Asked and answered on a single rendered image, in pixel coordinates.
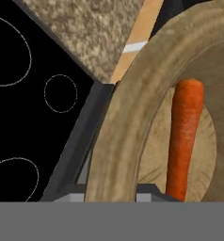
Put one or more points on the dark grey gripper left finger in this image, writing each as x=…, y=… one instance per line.
x=82, y=131

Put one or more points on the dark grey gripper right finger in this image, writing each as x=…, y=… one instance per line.
x=148, y=192

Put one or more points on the tan brown bowl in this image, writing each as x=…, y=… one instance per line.
x=123, y=131

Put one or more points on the orange carrot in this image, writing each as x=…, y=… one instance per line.
x=184, y=125

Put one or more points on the black hob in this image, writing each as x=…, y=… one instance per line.
x=29, y=125

